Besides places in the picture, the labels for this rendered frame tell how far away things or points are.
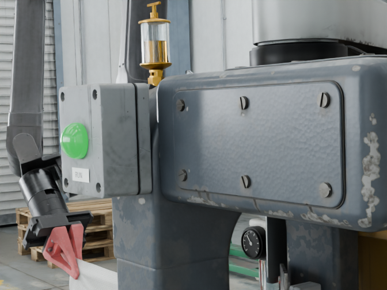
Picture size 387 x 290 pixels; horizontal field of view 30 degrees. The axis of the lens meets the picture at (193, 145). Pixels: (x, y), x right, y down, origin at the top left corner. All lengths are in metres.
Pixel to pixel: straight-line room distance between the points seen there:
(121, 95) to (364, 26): 0.28
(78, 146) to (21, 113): 0.68
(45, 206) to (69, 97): 0.56
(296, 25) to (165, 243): 0.22
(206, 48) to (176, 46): 0.38
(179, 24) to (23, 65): 8.01
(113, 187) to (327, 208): 0.19
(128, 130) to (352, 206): 0.21
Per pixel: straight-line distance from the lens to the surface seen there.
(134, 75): 0.92
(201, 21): 9.31
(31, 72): 1.31
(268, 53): 0.64
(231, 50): 8.80
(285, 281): 0.74
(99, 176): 0.57
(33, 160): 1.20
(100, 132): 0.56
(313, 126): 0.45
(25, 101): 1.27
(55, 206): 1.16
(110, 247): 6.42
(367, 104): 0.43
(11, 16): 8.66
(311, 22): 0.64
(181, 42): 9.28
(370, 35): 0.75
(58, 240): 1.12
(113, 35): 9.28
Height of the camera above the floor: 1.31
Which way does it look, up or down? 3 degrees down
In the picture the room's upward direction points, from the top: 2 degrees counter-clockwise
